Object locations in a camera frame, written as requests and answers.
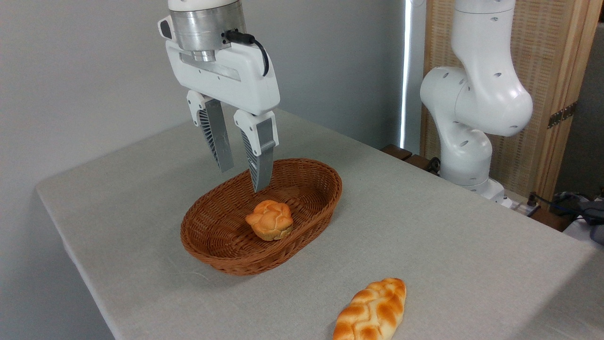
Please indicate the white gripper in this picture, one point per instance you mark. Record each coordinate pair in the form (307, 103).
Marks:
(226, 80)

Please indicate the braided bread loaf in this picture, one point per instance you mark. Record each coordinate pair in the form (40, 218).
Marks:
(373, 311)

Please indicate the round bread bun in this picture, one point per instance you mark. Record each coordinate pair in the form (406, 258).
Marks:
(269, 219)

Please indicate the brown wicker basket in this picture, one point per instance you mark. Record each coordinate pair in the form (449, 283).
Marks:
(212, 236)

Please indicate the brown wooden block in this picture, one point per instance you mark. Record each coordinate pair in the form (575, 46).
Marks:
(396, 151)
(417, 162)

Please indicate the grey tablecloth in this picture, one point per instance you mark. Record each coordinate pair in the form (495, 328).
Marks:
(424, 245)

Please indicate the wooden rattan screen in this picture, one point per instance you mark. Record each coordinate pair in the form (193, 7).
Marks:
(547, 56)

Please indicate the metal screen hinge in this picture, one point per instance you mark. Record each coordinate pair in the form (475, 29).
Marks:
(561, 114)

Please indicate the grey bundle of cloth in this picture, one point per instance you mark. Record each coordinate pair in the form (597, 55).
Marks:
(592, 217)

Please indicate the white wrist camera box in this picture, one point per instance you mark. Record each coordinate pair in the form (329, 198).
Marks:
(165, 29)

